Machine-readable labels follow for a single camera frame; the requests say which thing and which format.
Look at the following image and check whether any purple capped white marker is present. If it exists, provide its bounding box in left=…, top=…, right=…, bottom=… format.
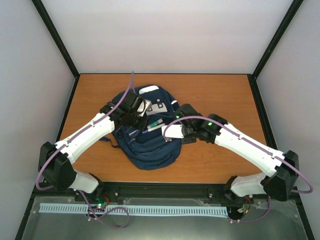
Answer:
left=142, top=123, right=165, bottom=134

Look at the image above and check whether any green white glue stick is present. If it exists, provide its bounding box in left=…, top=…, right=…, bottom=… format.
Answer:
left=148, top=119, right=163, bottom=128

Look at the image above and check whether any navy blue student backpack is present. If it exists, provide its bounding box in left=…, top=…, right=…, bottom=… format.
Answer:
left=111, top=84, right=182, bottom=171

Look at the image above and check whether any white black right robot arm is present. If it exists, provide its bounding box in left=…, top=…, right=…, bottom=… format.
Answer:
left=175, top=103, right=299, bottom=202

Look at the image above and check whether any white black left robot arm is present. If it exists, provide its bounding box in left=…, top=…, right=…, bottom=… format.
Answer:
left=38, top=91, right=152, bottom=202

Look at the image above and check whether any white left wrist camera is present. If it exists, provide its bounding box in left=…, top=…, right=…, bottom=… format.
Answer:
left=137, top=100, right=152, bottom=117

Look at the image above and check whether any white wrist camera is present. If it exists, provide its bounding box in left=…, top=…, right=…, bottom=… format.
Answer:
left=161, top=124, right=184, bottom=141
left=137, top=100, right=152, bottom=117

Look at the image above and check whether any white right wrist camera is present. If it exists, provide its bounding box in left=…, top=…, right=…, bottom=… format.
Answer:
left=161, top=124, right=184, bottom=141

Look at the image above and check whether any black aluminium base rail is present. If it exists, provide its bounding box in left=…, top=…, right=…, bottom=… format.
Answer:
left=32, top=181, right=300, bottom=207

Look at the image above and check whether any light blue slotted cable duct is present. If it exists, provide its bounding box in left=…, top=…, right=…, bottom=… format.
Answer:
left=38, top=203, right=228, bottom=218

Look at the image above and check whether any metal front base plate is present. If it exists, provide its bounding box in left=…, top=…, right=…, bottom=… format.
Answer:
left=16, top=196, right=314, bottom=240

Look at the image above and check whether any black left frame post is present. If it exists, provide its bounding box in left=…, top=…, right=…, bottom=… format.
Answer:
left=31, top=0, right=80, bottom=75

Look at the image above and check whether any black frame post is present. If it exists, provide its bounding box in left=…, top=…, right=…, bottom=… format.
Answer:
left=251, top=0, right=305, bottom=79
left=31, top=0, right=80, bottom=75

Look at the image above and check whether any black right frame post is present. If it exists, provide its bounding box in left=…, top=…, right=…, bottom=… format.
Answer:
left=251, top=0, right=305, bottom=79

